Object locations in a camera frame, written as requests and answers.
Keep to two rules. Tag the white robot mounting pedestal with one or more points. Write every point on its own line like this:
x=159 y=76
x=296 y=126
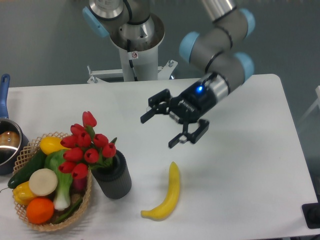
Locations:
x=135 y=66

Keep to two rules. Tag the green bean pod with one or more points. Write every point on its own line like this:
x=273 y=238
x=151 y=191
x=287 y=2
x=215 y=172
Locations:
x=69 y=212

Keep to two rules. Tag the green cucumber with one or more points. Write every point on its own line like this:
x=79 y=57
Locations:
x=37 y=162

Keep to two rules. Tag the dark grey ribbed vase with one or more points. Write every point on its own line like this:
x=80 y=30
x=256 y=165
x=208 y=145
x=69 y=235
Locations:
x=115 y=182

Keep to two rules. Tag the green bok choy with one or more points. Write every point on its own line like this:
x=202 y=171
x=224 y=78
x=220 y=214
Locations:
x=62 y=199

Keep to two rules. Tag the blue handled saucepan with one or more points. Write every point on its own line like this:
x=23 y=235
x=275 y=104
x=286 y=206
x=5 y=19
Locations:
x=12 y=138

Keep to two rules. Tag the white frame at right edge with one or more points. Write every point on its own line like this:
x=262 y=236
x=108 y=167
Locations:
x=312 y=115

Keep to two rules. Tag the woven wicker basket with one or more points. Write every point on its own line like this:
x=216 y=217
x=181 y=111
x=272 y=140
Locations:
x=75 y=196

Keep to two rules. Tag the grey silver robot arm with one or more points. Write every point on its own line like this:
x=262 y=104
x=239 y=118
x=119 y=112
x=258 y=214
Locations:
x=137 y=33

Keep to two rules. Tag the yellow squash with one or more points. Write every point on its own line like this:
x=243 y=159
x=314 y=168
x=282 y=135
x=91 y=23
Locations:
x=51 y=144

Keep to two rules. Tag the beige round bun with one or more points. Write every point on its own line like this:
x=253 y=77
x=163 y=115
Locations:
x=43 y=182

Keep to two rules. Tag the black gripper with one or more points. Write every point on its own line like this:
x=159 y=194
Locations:
x=186 y=108

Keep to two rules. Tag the yellow bell pepper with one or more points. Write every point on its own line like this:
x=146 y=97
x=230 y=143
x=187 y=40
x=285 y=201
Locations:
x=22 y=194

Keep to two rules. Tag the yellow banana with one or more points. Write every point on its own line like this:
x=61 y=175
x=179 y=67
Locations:
x=168 y=205

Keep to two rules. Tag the orange fruit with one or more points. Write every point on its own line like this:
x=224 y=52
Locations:
x=40 y=210

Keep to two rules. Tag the purple red onion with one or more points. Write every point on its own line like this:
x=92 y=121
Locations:
x=79 y=185

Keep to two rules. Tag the red tulip bouquet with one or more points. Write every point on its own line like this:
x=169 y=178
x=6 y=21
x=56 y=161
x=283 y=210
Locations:
x=86 y=149

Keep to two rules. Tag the black device at table edge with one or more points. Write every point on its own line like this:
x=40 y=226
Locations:
x=311 y=212

